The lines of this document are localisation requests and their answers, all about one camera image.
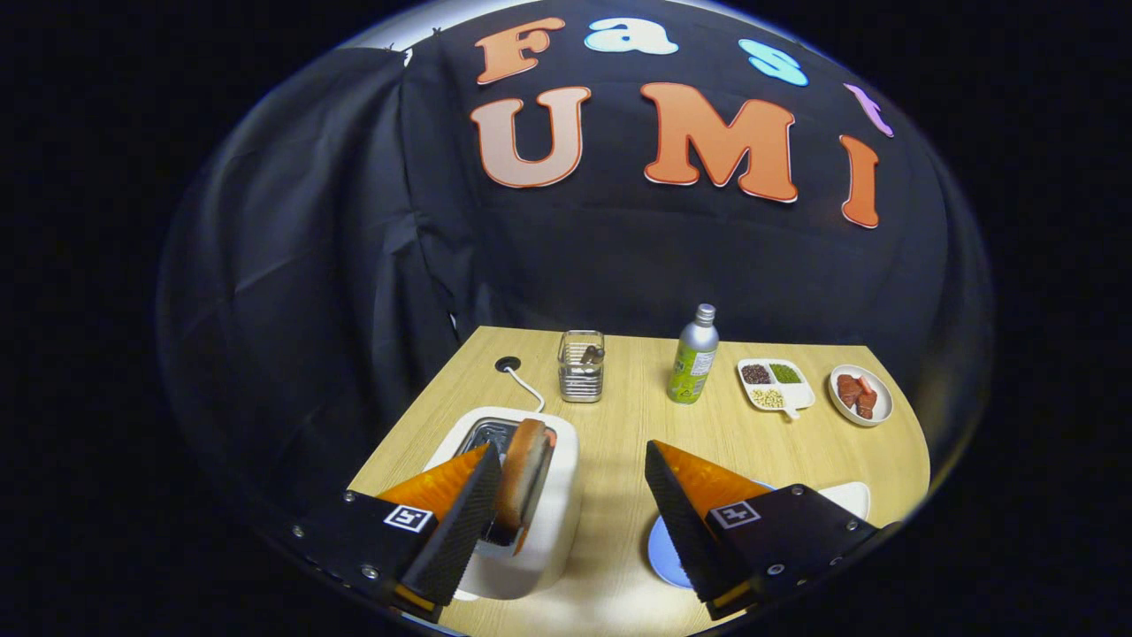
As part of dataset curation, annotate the blue plate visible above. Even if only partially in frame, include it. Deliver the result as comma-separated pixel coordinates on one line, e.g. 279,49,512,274
647,480,770,589

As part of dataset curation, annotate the wire mesh utensil holder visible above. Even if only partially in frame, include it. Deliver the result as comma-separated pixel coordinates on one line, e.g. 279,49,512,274
558,330,606,403

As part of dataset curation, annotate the browned toast slice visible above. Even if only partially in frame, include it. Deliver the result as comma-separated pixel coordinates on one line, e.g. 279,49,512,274
492,418,549,541

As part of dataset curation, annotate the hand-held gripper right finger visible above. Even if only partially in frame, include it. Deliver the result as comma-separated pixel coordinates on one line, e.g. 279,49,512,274
644,440,885,620

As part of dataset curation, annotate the silver green bottle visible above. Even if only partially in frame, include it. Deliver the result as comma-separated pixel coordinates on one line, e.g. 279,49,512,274
667,303,720,405

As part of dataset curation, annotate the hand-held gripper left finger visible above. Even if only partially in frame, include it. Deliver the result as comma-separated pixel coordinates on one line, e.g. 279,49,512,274
292,442,503,623

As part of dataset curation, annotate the small white dish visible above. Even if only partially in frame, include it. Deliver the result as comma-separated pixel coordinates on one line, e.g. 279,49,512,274
818,481,871,521

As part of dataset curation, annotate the white oval plate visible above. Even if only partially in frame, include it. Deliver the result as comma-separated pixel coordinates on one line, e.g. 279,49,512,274
829,365,894,427

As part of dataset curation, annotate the white toaster cable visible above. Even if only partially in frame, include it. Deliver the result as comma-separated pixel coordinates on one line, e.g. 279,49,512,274
506,365,547,415

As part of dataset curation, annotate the black backdrop cloth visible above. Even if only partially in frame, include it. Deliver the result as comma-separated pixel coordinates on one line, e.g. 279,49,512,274
157,13,996,532

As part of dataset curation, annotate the white toaster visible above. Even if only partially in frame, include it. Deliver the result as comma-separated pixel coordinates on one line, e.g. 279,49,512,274
423,406,581,601

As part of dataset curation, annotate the white divided bean dish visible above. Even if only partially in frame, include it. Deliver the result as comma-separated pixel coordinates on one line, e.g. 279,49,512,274
737,357,816,420

